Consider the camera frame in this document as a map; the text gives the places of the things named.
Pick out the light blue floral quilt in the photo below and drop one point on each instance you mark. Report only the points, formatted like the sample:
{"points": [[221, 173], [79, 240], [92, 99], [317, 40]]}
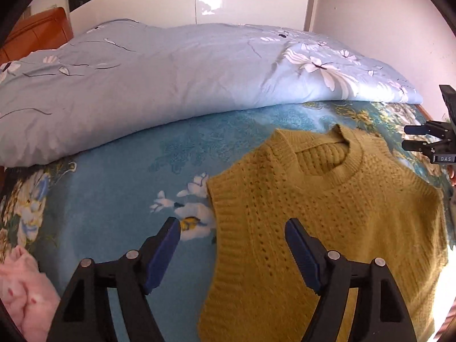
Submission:
{"points": [[123, 76]]}

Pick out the teal floral bed sheet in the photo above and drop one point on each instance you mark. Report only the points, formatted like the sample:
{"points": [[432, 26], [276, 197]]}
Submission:
{"points": [[105, 201]]}

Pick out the pink fleece blanket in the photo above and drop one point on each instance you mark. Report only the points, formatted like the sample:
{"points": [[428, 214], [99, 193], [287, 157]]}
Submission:
{"points": [[28, 295]]}

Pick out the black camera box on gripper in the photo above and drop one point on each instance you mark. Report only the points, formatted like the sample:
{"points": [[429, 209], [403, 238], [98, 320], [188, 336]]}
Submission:
{"points": [[449, 97]]}

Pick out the orange wooden headboard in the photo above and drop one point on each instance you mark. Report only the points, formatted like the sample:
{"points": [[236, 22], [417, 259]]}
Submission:
{"points": [[47, 30]]}

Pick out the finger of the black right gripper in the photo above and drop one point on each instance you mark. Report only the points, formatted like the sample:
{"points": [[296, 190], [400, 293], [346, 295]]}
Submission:
{"points": [[416, 129], [414, 145]]}

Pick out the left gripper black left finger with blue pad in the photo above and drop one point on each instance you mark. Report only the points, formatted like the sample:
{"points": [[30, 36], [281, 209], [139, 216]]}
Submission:
{"points": [[84, 312]]}

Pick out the mustard yellow knit vest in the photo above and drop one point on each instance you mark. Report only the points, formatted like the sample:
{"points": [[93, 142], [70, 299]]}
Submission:
{"points": [[348, 191]]}

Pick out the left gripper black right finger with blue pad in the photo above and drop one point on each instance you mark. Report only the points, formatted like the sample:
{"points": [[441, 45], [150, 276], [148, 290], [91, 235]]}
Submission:
{"points": [[380, 311]]}

